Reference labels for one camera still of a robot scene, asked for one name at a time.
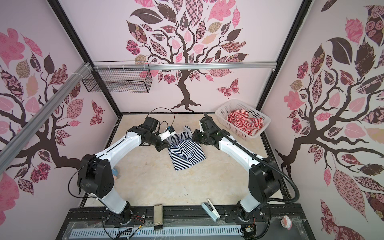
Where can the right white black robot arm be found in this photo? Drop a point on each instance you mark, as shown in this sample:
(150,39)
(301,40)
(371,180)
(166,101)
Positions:
(263,182)

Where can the white plastic laundry basket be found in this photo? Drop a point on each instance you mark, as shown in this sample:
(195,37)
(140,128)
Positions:
(223,111)

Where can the plush doll striped hat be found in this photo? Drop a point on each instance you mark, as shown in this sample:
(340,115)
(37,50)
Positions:
(115,173)

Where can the navy white striped tank top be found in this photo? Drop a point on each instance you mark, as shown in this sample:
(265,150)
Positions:
(184,152)

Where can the silver left aluminium bar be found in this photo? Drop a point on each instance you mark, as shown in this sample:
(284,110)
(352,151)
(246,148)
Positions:
(12,149)

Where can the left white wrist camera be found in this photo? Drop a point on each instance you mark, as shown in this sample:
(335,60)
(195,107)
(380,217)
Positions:
(170,131)

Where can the silver rear aluminium bar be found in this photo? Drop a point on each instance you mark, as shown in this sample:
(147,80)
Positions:
(194,66)

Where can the black wire mesh basket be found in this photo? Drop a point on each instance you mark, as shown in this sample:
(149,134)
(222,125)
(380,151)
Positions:
(119,77)

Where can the silver aluminium bar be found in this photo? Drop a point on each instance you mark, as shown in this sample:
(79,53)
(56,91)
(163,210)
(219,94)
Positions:
(194,66)
(12,149)

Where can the white stapler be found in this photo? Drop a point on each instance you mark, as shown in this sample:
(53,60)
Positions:
(210,209)

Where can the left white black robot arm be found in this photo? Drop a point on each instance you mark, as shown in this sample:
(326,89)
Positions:
(95,176)

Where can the pink white small toy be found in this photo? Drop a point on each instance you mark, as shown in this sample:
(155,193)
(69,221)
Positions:
(286,222)

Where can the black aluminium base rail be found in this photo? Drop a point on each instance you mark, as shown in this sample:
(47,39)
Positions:
(228,213)

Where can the grey rectangular block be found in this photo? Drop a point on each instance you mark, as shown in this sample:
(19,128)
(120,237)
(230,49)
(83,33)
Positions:
(158,217)

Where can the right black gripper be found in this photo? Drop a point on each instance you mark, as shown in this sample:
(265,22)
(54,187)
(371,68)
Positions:
(196,137)

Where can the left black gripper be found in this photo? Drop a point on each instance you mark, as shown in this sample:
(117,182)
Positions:
(164,144)

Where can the red white striped tank top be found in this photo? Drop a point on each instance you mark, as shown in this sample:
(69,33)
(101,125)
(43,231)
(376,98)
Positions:
(241,120)

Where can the white slotted cable duct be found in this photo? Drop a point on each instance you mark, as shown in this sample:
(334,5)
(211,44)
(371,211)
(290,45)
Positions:
(150,232)

